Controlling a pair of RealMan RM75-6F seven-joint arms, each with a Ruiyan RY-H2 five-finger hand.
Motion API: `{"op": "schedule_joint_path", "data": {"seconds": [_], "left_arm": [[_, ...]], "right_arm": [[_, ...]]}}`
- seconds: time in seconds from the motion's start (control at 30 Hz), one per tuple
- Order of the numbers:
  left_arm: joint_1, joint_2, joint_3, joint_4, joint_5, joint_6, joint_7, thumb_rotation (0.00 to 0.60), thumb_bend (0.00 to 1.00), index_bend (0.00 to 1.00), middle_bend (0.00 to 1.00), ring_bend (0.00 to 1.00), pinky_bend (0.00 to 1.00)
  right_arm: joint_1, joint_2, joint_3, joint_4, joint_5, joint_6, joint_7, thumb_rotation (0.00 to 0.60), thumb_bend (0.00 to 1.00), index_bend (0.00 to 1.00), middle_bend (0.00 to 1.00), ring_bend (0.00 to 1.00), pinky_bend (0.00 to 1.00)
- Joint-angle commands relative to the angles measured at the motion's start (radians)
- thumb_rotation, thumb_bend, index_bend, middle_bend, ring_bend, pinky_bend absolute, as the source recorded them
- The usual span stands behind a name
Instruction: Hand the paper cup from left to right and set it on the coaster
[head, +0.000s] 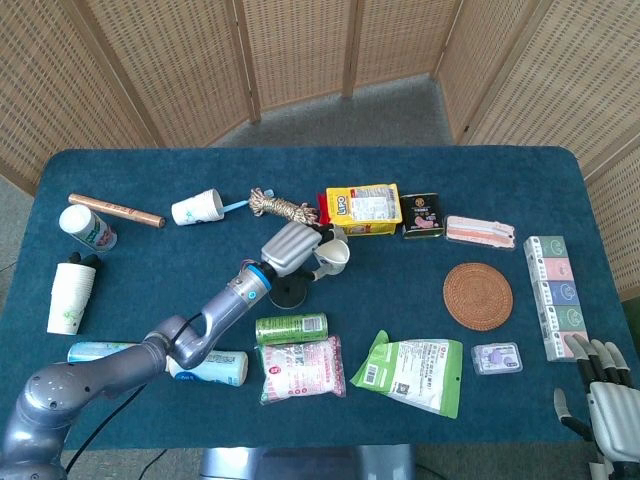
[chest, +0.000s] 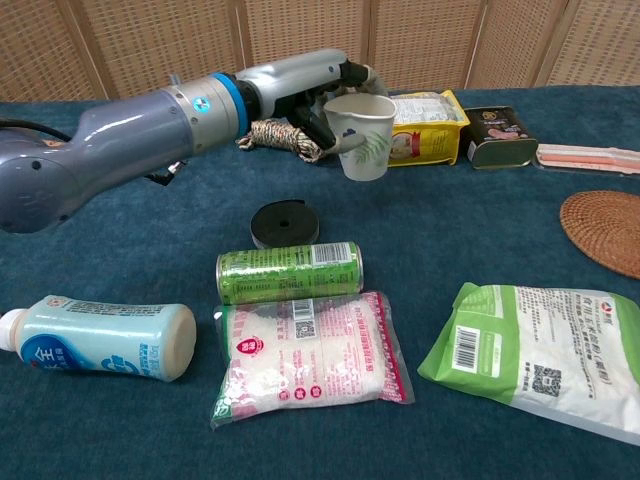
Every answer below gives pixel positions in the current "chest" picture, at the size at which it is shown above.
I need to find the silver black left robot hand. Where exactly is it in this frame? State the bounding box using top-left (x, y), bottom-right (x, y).
top-left (247, 48), bottom-right (389, 155)

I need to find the white fern print paper cup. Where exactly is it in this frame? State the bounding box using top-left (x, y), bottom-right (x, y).
top-left (322, 93), bottom-right (398, 182)

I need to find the round woven rattan coaster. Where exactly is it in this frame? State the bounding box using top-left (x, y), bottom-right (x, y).
top-left (559, 190), bottom-right (640, 280)

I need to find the black tape roll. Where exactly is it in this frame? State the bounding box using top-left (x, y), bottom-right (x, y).
top-left (250, 199), bottom-right (321, 250)

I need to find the woven rattan folding screen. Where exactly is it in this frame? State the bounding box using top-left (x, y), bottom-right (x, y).
top-left (0, 0), bottom-right (640, 104)

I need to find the yellow Lipo biscuit bag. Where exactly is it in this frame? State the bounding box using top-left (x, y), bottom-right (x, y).
top-left (386, 89), bottom-right (472, 168)

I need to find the green drink can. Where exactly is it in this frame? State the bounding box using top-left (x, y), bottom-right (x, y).
top-left (215, 241), bottom-right (364, 306)

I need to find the dark luncheon meat tin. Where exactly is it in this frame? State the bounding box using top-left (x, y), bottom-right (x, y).
top-left (462, 105), bottom-right (540, 171)

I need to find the blue tablecloth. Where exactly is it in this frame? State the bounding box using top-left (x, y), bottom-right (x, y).
top-left (0, 85), bottom-right (640, 480)

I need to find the pink print rice bag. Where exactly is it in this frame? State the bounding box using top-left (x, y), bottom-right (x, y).
top-left (209, 291), bottom-right (416, 430)

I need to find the light blue milk bottle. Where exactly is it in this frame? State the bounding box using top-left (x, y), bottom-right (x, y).
top-left (0, 294), bottom-right (198, 384)

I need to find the green white starch bag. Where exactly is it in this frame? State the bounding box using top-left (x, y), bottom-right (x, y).
top-left (417, 282), bottom-right (640, 447)

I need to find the braided multicolour rope bundle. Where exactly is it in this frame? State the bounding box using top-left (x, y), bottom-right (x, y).
top-left (235, 118), bottom-right (329, 165)

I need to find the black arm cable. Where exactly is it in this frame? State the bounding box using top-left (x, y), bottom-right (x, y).
top-left (0, 117), bottom-right (72, 143)

